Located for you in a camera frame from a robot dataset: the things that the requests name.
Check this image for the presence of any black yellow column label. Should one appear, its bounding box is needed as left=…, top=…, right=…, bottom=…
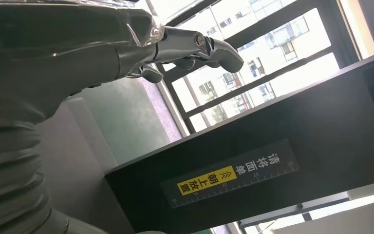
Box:
left=160, top=138, right=300, bottom=209

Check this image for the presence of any black window frame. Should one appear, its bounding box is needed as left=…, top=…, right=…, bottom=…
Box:
left=154, top=0, right=362, bottom=135

